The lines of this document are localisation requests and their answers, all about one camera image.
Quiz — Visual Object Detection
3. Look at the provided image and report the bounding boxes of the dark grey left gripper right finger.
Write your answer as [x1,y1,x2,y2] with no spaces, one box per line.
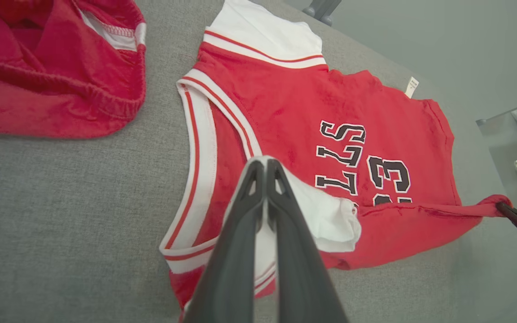
[265,158,349,323]

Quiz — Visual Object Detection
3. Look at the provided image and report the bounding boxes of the grey partition post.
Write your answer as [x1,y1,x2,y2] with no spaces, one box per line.
[302,0,326,18]
[320,0,342,26]

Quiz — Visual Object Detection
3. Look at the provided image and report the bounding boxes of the red white basketball jersey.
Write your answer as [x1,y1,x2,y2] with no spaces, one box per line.
[159,0,513,323]

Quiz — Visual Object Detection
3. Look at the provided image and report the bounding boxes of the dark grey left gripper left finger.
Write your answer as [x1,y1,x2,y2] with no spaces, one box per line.
[182,157,268,323]

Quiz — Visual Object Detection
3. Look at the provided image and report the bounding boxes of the red shorts with white trim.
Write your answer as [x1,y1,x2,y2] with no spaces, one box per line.
[0,0,148,140]

